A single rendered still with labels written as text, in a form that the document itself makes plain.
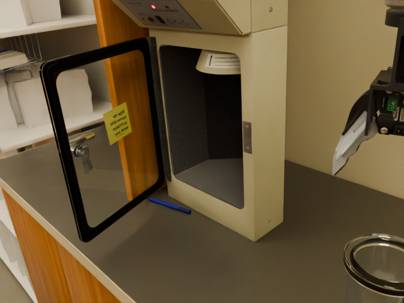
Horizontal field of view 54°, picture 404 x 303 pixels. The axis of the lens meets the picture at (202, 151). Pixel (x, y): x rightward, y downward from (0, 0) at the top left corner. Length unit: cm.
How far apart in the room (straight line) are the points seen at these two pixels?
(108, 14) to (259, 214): 58
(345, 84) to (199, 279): 66
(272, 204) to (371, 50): 47
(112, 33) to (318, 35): 56
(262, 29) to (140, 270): 56
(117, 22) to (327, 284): 74
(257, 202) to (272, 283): 18
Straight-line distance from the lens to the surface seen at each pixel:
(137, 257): 93
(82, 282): 120
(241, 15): 73
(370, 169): 121
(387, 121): 42
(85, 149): 83
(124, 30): 101
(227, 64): 85
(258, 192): 88
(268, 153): 87
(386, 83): 42
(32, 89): 191
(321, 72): 119
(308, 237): 97
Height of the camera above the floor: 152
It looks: 25 degrees down
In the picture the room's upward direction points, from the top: 4 degrees counter-clockwise
